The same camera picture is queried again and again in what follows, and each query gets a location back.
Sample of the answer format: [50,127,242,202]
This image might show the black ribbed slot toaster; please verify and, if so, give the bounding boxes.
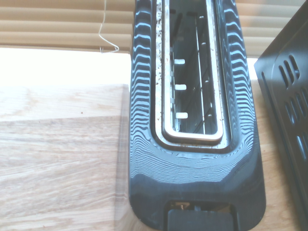
[128,0,267,231]

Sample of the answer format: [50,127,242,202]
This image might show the wide beige window blinds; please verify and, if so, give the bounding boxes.
[0,0,308,59]

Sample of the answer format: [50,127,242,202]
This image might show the black microwave oven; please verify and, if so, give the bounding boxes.
[254,0,308,231]

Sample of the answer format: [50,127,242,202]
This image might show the white blind pull cord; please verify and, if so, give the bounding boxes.
[98,0,120,54]

